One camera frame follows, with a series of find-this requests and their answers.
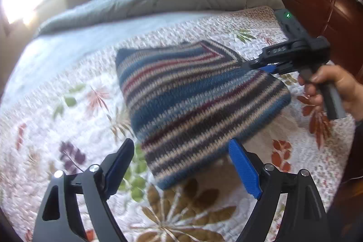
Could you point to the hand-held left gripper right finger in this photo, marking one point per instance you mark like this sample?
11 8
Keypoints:
245 171

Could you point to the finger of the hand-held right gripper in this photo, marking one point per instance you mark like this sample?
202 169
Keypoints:
268 69

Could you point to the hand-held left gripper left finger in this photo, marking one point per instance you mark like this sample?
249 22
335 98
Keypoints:
119 171

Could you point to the striped knit sweater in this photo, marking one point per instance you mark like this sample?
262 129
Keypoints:
184 103

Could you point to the person's right hand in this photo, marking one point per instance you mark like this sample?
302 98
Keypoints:
348 89

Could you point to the white floral quilt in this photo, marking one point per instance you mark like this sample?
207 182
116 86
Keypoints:
56 131

